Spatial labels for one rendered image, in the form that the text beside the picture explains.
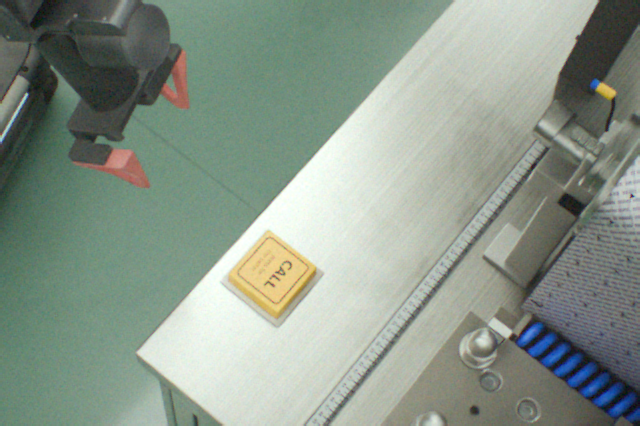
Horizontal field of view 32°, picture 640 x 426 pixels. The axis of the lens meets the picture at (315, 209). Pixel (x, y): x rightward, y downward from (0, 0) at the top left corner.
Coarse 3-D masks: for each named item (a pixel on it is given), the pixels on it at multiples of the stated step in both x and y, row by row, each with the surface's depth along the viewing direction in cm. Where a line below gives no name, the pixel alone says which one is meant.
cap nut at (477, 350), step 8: (472, 336) 105; (480, 336) 104; (488, 336) 104; (496, 336) 105; (464, 344) 107; (472, 344) 105; (480, 344) 104; (488, 344) 104; (496, 344) 105; (464, 352) 107; (472, 352) 105; (480, 352) 104; (488, 352) 104; (496, 352) 106; (464, 360) 107; (472, 360) 106; (480, 360) 106; (488, 360) 106; (472, 368) 107; (480, 368) 107
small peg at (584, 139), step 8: (576, 128) 91; (576, 136) 91; (584, 136) 91; (592, 136) 91; (576, 144) 91; (584, 144) 91; (592, 144) 90; (600, 144) 90; (592, 152) 91; (600, 152) 90
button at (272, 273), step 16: (272, 240) 122; (256, 256) 121; (272, 256) 122; (288, 256) 122; (240, 272) 121; (256, 272) 121; (272, 272) 121; (288, 272) 121; (304, 272) 121; (240, 288) 121; (256, 288) 120; (272, 288) 120; (288, 288) 120; (272, 304) 119; (288, 304) 121
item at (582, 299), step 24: (576, 264) 97; (600, 264) 94; (552, 288) 103; (576, 288) 100; (600, 288) 97; (624, 288) 95; (528, 312) 111; (552, 312) 107; (576, 312) 104; (600, 312) 101; (624, 312) 98; (576, 336) 108; (600, 336) 104; (624, 336) 101; (600, 360) 108; (624, 360) 105; (624, 384) 108
